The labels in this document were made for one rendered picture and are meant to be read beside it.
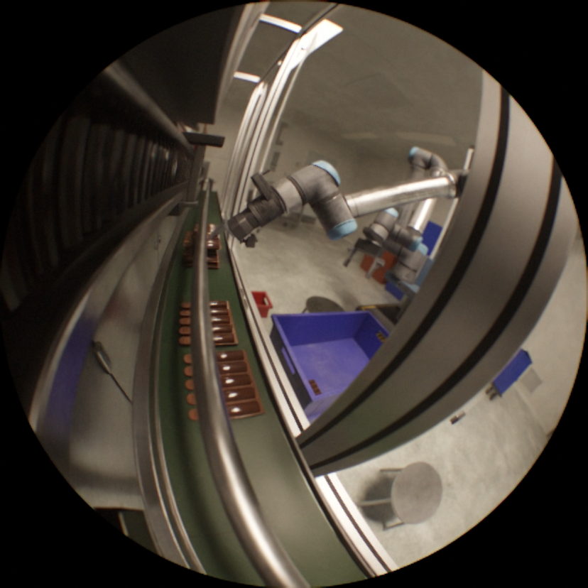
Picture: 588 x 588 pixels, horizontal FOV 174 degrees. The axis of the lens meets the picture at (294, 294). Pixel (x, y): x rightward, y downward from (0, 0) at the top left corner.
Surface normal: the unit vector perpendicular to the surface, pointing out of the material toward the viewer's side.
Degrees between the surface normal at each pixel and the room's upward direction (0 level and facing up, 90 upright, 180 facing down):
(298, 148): 90
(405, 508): 0
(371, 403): 90
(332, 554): 2
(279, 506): 2
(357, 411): 90
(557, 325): 90
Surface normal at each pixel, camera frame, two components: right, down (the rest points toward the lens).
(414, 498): 0.29, -0.82
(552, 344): -0.88, -0.01
